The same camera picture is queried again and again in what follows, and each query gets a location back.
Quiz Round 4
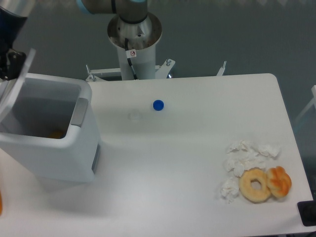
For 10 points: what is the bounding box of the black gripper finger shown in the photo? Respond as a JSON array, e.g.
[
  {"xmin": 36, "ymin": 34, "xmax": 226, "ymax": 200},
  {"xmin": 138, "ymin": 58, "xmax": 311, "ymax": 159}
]
[{"xmin": 0, "ymin": 49, "xmax": 26, "ymax": 80}]

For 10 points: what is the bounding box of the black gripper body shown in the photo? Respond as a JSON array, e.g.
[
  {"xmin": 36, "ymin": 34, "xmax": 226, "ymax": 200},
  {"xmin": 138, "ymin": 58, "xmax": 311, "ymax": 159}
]
[{"xmin": 0, "ymin": 7, "xmax": 27, "ymax": 72}]

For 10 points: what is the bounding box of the white trash can lid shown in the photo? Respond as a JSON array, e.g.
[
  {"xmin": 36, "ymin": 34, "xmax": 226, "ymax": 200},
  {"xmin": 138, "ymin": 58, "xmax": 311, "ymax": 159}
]
[{"xmin": 0, "ymin": 48, "xmax": 36, "ymax": 121}]

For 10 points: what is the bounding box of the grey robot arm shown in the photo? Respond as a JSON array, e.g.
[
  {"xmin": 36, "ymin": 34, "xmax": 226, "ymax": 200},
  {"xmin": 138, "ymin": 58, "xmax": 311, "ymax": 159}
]
[{"xmin": 0, "ymin": 0, "xmax": 148, "ymax": 80}]

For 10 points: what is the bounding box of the white trash can body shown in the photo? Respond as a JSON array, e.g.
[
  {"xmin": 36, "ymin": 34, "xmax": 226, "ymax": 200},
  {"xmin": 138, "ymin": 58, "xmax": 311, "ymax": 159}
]
[{"xmin": 0, "ymin": 74, "xmax": 101, "ymax": 182}]

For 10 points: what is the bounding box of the orange item inside trash can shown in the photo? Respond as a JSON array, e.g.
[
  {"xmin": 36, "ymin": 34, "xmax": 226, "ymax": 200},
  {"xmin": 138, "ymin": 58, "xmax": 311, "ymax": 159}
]
[{"xmin": 48, "ymin": 130, "xmax": 64, "ymax": 139}]

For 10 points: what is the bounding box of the clear plastic cap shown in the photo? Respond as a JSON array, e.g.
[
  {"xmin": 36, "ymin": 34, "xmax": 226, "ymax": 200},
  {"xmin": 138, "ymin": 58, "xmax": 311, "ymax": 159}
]
[{"xmin": 127, "ymin": 110, "xmax": 142, "ymax": 121}]

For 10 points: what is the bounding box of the blue bottle cap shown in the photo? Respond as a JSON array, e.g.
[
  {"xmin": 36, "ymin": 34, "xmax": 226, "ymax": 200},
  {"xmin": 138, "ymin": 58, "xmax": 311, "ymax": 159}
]
[{"xmin": 153, "ymin": 99, "xmax": 164, "ymax": 111}]

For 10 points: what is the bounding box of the orange object at left edge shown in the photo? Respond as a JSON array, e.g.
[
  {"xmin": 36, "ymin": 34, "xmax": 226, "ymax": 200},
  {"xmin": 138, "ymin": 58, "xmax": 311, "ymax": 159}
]
[{"xmin": 0, "ymin": 191, "xmax": 3, "ymax": 216}]

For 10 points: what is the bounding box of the large crumpled white tissue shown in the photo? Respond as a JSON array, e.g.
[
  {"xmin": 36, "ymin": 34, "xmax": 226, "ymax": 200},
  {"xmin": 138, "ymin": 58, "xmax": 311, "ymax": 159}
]
[{"xmin": 224, "ymin": 140, "xmax": 281, "ymax": 177}]

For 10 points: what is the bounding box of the small crumpled white tissue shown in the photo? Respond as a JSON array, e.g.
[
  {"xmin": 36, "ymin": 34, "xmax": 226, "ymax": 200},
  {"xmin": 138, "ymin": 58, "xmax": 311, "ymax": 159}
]
[{"xmin": 220, "ymin": 177, "xmax": 239, "ymax": 204}]

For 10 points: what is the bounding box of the orange glazed twisted bread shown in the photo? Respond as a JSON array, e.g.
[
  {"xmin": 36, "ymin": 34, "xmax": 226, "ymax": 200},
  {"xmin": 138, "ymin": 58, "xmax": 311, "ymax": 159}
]
[{"xmin": 266, "ymin": 166, "xmax": 292, "ymax": 198}]

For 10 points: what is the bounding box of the black device at table corner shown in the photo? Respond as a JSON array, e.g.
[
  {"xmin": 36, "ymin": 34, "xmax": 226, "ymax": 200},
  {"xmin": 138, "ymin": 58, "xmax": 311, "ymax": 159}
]
[{"xmin": 297, "ymin": 200, "xmax": 316, "ymax": 227}]

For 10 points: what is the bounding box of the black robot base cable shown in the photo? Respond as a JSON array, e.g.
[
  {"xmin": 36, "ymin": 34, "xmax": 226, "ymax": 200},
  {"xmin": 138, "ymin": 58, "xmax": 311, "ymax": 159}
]
[{"xmin": 124, "ymin": 37, "xmax": 138, "ymax": 80}]

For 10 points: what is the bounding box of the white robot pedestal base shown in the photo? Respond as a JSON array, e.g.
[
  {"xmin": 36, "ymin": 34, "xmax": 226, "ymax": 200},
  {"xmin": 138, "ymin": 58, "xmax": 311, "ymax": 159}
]
[{"xmin": 86, "ymin": 13, "xmax": 175, "ymax": 81}]

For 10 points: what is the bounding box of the white table bracket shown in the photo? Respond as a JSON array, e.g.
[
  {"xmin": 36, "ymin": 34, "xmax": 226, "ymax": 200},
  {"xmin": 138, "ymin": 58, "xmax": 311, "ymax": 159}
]
[{"xmin": 216, "ymin": 61, "xmax": 227, "ymax": 77}]

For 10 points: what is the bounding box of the plain ring donut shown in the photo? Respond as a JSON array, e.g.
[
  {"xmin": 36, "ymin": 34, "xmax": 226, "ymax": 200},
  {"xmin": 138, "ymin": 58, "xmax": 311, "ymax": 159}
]
[{"xmin": 238, "ymin": 168, "xmax": 271, "ymax": 203}]

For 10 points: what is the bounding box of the white frame at right edge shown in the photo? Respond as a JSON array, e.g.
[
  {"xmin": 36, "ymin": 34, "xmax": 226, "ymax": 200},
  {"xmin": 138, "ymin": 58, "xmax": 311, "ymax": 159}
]
[{"xmin": 293, "ymin": 85, "xmax": 316, "ymax": 133}]

